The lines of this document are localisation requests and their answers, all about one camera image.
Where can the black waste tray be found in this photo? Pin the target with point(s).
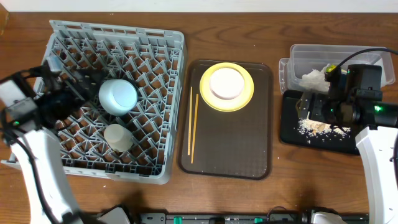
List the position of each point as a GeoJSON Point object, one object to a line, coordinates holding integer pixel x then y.
{"type": "Point", "coordinates": [296, 131]}

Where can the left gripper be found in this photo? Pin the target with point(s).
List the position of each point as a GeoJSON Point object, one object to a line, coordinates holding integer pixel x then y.
{"type": "Point", "coordinates": [76, 88]}

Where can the small white cup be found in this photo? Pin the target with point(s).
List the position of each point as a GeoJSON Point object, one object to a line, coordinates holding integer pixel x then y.
{"type": "Point", "coordinates": [118, 137]}

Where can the light blue bowl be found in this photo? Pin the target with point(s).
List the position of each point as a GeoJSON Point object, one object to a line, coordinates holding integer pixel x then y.
{"type": "Point", "coordinates": [117, 97]}

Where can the dark brown serving tray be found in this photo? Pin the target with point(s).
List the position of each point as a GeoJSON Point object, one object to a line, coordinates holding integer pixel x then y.
{"type": "Point", "coordinates": [229, 144]}

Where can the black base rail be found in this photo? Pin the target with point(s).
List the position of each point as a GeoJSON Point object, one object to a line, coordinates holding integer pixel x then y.
{"type": "Point", "coordinates": [120, 214]}

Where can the rice food scraps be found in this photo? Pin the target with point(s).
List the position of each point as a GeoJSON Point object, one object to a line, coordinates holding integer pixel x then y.
{"type": "Point", "coordinates": [315, 130]}

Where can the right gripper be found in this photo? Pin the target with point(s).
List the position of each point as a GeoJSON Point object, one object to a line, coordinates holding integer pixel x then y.
{"type": "Point", "coordinates": [315, 106]}

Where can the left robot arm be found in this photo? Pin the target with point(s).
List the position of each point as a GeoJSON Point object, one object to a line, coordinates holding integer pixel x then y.
{"type": "Point", "coordinates": [37, 150]}

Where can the clear plastic bin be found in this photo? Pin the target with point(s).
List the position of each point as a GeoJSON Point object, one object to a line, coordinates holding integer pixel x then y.
{"type": "Point", "coordinates": [307, 57]}

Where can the yellow round plate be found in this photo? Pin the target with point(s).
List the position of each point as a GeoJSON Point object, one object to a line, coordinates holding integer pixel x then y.
{"type": "Point", "coordinates": [226, 105]}

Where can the green snack wrapper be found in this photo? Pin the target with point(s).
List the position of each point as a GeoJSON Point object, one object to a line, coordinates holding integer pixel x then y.
{"type": "Point", "coordinates": [331, 67]}

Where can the grey plastic dishwasher rack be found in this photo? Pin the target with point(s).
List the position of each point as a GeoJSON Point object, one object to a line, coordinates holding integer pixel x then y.
{"type": "Point", "coordinates": [150, 59]}

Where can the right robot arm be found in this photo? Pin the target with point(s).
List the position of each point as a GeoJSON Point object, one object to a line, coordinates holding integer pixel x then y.
{"type": "Point", "coordinates": [376, 141]}

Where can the right wooden chopstick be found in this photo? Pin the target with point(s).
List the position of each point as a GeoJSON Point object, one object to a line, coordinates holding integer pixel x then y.
{"type": "Point", "coordinates": [194, 128]}

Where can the white tissue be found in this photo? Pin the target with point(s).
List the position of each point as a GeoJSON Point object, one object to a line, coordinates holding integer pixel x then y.
{"type": "Point", "coordinates": [315, 80]}

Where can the white bowl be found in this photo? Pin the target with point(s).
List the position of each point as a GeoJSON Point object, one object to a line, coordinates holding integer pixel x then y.
{"type": "Point", "coordinates": [226, 83]}

